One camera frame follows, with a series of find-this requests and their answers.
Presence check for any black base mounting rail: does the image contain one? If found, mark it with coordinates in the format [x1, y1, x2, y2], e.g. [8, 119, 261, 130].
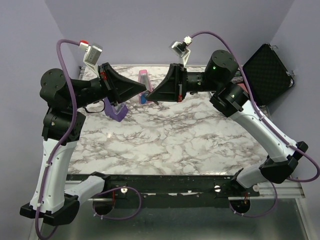
[66, 172, 261, 208]

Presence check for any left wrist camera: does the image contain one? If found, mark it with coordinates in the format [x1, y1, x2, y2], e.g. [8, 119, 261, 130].
[79, 40, 103, 76]

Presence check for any blue key tag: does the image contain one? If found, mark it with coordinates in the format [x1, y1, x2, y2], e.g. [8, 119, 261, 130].
[139, 92, 148, 104]

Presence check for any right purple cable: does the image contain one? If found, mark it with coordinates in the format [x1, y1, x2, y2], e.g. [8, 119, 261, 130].
[191, 30, 320, 218]

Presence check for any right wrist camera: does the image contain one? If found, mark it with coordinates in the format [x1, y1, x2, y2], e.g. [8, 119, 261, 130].
[169, 36, 193, 67]

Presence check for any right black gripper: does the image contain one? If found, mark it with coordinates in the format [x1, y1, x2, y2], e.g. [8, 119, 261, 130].
[146, 63, 220, 103]

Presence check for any pink metronome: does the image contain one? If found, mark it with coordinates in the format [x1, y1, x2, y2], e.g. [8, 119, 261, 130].
[138, 69, 153, 104]

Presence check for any grey purple chip stack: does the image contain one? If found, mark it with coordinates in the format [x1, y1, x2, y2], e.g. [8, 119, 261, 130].
[231, 76, 244, 84]

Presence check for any purple metronome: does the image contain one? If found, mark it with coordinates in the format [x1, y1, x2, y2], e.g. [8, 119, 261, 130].
[103, 98, 129, 122]

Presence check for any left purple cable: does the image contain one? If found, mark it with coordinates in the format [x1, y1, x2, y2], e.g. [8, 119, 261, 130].
[34, 39, 142, 240]

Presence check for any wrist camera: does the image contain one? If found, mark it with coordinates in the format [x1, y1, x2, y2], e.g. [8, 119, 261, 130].
[169, 36, 193, 67]
[79, 40, 103, 76]

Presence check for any purple cable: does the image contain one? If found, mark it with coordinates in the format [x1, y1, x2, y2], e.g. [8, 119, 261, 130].
[191, 30, 320, 218]
[34, 39, 142, 240]

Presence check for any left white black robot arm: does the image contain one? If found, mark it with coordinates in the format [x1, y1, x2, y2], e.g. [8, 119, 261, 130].
[20, 63, 146, 227]

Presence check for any aluminium frame extrusion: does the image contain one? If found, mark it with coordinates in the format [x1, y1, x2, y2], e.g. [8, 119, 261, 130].
[256, 180, 305, 199]

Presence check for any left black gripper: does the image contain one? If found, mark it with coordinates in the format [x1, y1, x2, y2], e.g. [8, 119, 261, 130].
[69, 62, 147, 110]

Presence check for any black poker chip case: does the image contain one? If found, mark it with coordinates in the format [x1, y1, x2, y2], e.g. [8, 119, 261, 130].
[242, 43, 295, 107]

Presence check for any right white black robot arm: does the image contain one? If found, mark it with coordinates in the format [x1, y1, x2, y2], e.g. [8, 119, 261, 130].
[146, 50, 308, 196]

